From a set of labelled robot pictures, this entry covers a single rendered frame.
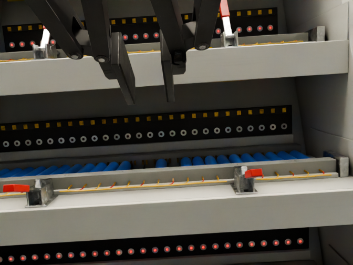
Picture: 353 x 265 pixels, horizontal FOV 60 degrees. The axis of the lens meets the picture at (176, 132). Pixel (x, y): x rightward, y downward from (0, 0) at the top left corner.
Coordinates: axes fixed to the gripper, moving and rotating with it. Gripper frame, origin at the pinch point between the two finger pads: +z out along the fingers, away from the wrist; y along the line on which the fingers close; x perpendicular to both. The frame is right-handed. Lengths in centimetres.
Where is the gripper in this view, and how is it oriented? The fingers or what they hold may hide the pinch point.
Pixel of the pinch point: (146, 71)
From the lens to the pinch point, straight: 27.6
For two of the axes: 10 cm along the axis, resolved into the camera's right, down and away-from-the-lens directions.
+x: 0.5, 9.3, -3.6
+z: 0.4, 3.6, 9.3
